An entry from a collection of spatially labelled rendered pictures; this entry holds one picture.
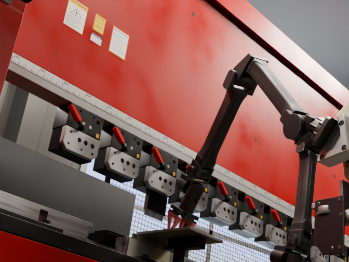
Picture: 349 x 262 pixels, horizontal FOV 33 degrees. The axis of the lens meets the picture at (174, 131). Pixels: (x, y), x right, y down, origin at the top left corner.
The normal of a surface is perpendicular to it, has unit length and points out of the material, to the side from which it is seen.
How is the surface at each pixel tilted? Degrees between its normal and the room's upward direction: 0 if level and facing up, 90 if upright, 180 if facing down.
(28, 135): 90
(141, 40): 90
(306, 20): 180
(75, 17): 90
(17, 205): 90
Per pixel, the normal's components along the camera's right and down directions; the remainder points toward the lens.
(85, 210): 0.73, -0.18
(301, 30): -0.13, 0.91
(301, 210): -0.71, -0.41
